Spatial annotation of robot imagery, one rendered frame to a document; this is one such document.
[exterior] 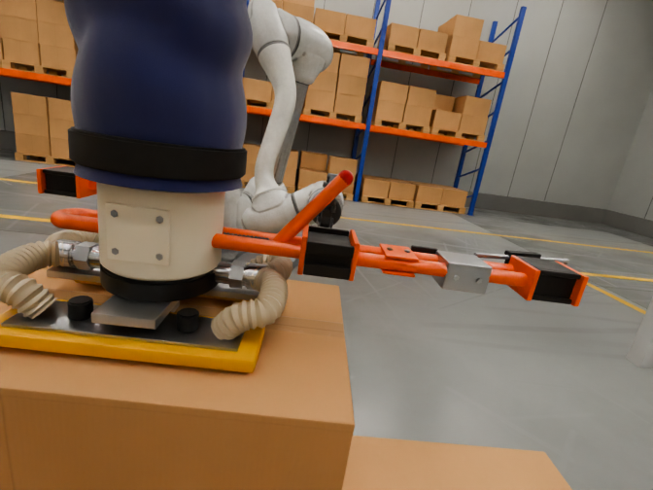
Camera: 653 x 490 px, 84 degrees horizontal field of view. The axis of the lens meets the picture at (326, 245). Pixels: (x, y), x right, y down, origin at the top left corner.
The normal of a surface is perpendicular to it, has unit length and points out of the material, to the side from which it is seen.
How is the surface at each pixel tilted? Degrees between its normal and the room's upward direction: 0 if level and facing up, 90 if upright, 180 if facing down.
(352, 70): 90
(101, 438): 90
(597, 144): 90
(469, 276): 90
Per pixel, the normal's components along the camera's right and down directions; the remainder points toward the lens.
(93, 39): -0.29, 0.00
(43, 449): 0.01, 0.29
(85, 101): -0.51, 0.32
